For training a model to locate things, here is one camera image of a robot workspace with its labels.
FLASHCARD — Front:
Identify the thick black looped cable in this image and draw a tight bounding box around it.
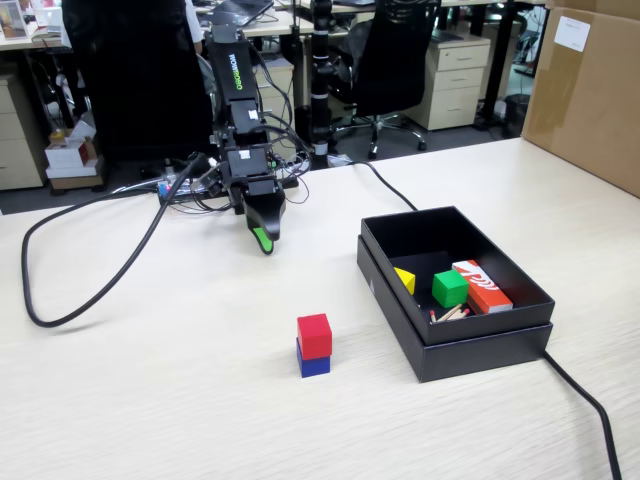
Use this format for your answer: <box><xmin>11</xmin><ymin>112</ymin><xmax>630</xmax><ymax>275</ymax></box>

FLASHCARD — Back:
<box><xmin>20</xmin><ymin>151</ymin><xmax>209</xmax><ymax>329</ymax></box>

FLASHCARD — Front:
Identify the black mesh office chair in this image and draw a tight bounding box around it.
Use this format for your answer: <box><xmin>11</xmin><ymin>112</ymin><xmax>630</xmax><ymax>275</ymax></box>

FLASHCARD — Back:
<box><xmin>330</xmin><ymin>0</ymin><xmax>444</xmax><ymax>161</ymax></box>

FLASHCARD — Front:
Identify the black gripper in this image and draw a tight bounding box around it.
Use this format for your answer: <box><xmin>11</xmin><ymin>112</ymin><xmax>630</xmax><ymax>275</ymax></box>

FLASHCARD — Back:
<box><xmin>219</xmin><ymin>143</ymin><xmax>288</xmax><ymax>257</ymax></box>

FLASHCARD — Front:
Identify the black vertical pole stand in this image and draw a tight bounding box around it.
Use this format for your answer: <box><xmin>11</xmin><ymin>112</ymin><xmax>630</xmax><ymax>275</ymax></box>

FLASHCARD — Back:
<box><xmin>308</xmin><ymin>0</ymin><xmax>335</xmax><ymax>170</ymax></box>

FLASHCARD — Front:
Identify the blue cube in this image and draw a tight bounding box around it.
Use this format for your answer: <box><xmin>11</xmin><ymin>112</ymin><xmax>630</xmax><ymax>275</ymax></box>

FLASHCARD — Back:
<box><xmin>295</xmin><ymin>337</ymin><xmax>332</xmax><ymax>379</ymax></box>

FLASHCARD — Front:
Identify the robot base with circuit board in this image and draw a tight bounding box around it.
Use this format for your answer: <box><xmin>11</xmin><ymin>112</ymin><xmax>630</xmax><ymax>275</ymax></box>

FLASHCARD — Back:
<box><xmin>157</xmin><ymin>164</ymin><xmax>301</xmax><ymax>215</ymax></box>

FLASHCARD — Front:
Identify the black box lid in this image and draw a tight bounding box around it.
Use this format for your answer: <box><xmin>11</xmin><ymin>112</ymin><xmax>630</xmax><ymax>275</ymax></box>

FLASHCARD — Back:
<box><xmin>356</xmin><ymin>234</ymin><xmax>554</xmax><ymax>384</ymax></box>

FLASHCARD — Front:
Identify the black laptop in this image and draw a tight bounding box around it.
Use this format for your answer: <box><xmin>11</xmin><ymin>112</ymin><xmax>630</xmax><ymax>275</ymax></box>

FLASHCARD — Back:
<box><xmin>208</xmin><ymin>0</ymin><xmax>277</xmax><ymax>28</ymax></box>

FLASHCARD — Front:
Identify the black waste bin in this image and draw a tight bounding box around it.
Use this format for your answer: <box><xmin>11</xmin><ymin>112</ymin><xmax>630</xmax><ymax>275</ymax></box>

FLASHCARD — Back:
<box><xmin>501</xmin><ymin>93</ymin><xmax>531</xmax><ymax>140</ymax></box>

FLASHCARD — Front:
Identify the framed desk picture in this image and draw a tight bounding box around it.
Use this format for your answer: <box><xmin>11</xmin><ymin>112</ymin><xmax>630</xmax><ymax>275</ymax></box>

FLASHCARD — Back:
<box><xmin>0</xmin><ymin>0</ymin><xmax>30</xmax><ymax>41</ymax></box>

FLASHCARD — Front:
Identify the red cube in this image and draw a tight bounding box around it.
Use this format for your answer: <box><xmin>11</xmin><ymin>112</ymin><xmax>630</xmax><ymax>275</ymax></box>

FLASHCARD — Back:
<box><xmin>296</xmin><ymin>313</ymin><xmax>334</xmax><ymax>361</ymax></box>

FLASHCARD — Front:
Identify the black open box tray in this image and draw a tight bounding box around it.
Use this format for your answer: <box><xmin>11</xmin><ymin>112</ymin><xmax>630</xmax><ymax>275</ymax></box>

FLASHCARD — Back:
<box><xmin>360</xmin><ymin>204</ymin><xmax>557</xmax><ymax>347</ymax></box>

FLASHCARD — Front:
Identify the tall black chair back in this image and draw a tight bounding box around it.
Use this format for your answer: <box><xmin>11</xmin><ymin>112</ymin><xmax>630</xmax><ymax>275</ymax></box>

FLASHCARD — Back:
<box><xmin>61</xmin><ymin>0</ymin><xmax>217</xmax><ymax>162</ymax></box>

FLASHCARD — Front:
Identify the yellow wooden block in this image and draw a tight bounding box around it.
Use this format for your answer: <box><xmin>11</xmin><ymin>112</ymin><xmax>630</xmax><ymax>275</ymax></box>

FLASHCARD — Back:
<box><xmin>393</xmin><ymin>266</ymin><xmax>417</xmax><ymax>297</ymax></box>

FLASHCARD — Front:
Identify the thick black long cable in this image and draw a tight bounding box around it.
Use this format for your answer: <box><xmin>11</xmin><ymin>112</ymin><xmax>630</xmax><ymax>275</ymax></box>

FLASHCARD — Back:
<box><xmin>344</xmin><ymin>159</ymin><xmax>624</xmax><ymax>480</ymax></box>

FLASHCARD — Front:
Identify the white cardboard box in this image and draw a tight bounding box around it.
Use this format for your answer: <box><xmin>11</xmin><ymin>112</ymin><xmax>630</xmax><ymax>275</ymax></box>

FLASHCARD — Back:
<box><xmin>44</xmin><ymin>134</ymin><xmax>99</xmax><ymax>180</ymax></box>

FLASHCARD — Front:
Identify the cream drawer cabinet with lock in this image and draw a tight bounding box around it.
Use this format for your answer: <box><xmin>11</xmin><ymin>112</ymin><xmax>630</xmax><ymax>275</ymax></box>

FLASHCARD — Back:
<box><xmin>405</xmin><ymin>36</ymin><xmax>492</xmax><ymax>132</ymax></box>

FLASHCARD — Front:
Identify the orange white matchbox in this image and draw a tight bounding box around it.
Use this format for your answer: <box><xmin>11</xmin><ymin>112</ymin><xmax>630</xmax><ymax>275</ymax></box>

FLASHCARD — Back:
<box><xmin>451</xmin><ymin>259</ymin><xmax>515</xmax><ymax>316</ymax></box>

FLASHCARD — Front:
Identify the large brown cardboard box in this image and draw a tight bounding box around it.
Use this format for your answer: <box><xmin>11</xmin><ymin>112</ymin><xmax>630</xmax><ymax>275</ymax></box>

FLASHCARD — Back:
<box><xmin>519</xmin><ymin>0</ymin><xmax>640</xmax><ymax>199</ymax></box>

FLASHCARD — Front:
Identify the green cube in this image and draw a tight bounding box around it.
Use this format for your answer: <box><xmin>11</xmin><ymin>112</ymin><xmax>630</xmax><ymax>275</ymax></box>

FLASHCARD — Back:
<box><xmin>431</xmin><ymin>269</ymin><xmax>470</xmax><ymax>309</ymax></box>

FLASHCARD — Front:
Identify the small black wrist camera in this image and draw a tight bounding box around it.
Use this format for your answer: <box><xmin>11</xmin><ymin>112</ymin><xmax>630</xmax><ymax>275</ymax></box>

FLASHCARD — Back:
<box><xmin>191</xmin><ymin>159</ymin><xmax>224</xmax><ymax>197</ymax></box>

